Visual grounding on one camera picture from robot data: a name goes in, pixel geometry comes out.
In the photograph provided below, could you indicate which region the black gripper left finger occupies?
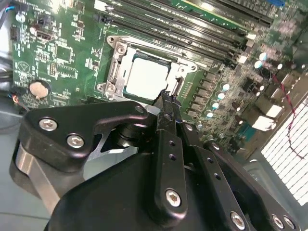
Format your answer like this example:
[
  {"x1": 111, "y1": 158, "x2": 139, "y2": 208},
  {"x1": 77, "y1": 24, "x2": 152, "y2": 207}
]
[{"x1": 9, "y1": 89, "x2": 190, "y2": 223}]

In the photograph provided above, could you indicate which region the silver CPU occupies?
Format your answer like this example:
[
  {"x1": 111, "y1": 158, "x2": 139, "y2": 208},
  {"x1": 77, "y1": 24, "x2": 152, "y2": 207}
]
[{"x1": 123, "y1": 51, "x2": 172, "y2": 101}]

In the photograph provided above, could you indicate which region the metal socket cover frame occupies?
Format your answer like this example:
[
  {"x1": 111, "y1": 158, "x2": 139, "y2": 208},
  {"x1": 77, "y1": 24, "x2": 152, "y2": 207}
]
[{"x1": 105, "y1": 39, "x2": 193, "y2": 102}]

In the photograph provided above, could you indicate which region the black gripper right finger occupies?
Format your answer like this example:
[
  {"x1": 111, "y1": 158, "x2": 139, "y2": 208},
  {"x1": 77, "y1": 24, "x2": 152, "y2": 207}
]
[{"x1": 170, "y1": 95, "x2": 303, "y2": 231}]

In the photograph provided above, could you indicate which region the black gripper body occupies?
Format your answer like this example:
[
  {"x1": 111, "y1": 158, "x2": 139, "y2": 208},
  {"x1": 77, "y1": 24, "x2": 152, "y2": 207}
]
[{"x1": 47, "y1": 121, "x2": 275, "y2": 231}]

